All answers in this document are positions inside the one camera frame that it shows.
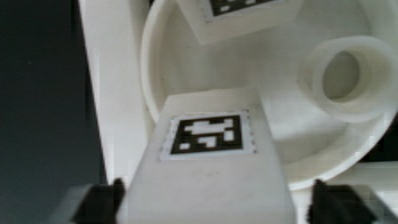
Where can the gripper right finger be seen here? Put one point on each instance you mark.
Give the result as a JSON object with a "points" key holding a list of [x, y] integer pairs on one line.
{"points": [[346, 204]]}

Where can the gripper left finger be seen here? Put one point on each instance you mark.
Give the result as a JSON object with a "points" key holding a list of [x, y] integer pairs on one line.
{"points": [[90, 204]]}

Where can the white stool leg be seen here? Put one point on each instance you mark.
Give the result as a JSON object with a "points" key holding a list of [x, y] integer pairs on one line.
{"points": [[211, 179], [228, 18]]}

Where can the white round stool seat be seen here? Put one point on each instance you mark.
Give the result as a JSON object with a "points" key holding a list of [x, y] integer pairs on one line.
{"points": [[321, 66]]}

